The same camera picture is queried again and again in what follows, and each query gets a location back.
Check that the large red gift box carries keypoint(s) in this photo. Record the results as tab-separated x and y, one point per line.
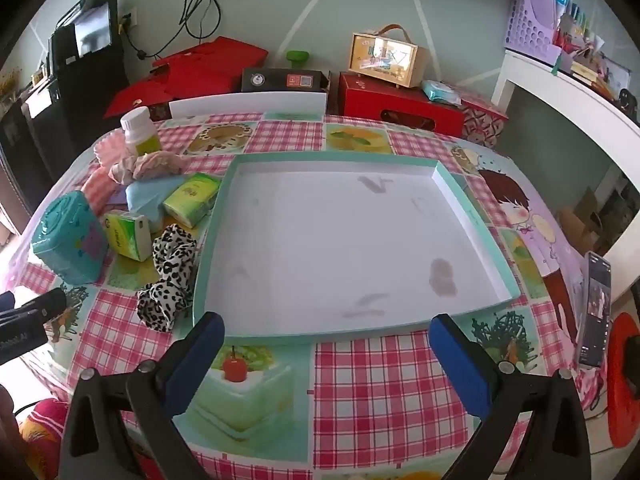
210	62

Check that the white wall socket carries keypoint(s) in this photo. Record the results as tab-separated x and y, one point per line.
129	20

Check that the blue face mask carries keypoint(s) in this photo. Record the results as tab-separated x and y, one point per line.
147	200

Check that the checkered printed tablecloth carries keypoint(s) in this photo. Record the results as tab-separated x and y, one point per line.
390	390

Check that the row of books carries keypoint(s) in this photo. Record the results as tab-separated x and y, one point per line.
585	45

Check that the blue wet wipes pack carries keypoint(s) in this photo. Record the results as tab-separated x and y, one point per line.
442	92

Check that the white pill bottle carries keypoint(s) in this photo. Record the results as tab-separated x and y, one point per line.
140	132

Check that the leopard print scrunchie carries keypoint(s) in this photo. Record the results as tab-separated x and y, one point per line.
167	270

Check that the red carton with cutout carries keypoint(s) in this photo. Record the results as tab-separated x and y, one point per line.
395	105

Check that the low black cabinet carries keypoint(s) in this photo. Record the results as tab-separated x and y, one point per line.
25	160

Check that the purple file basket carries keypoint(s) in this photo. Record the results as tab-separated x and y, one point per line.
530	25

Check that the white chair back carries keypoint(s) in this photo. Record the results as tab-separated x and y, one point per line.
250	105

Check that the purple foil packet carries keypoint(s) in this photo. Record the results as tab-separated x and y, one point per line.
117	198

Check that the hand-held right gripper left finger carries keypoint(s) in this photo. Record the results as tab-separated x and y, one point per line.
197	355

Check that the dark floral box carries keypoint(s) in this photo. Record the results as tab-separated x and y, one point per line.
160	111

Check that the red patterned box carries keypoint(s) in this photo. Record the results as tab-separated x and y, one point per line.
482	122

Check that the shallow teal tray box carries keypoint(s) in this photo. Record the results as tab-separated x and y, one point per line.
330	245

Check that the red flat box with clasp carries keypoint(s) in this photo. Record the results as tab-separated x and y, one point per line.
135	97

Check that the green tissue pack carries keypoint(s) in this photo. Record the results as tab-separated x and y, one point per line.
127	235
192	197

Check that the tall black cabinet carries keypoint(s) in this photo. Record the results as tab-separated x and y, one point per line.
95	100

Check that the brown cardboard box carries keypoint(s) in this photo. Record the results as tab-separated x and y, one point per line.
580	225

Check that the black box with gauge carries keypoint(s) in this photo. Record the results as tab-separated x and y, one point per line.
285	80

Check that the white shelf desk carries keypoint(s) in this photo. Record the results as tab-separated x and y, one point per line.
560	90

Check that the red round stool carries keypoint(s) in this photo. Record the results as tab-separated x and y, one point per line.
625	380

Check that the yellow flower bunch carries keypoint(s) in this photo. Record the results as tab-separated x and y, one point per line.
10	82

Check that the gold gift bag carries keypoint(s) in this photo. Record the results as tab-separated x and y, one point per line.
385	60

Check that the black monitor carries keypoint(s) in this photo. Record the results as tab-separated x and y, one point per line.
92	27

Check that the pink white wavy towel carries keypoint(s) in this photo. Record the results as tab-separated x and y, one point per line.
110	147

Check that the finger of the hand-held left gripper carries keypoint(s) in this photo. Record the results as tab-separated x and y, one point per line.
45	305

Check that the smartphone on stand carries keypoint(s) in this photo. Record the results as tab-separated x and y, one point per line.
595	310

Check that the pink floral scrunchie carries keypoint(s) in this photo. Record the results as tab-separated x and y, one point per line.
155	162

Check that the teal plastic box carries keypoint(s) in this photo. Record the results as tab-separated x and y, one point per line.
67	237

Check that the green knob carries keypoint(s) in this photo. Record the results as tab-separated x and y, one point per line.
298	57

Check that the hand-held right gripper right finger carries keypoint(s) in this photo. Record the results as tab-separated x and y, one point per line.
457	365

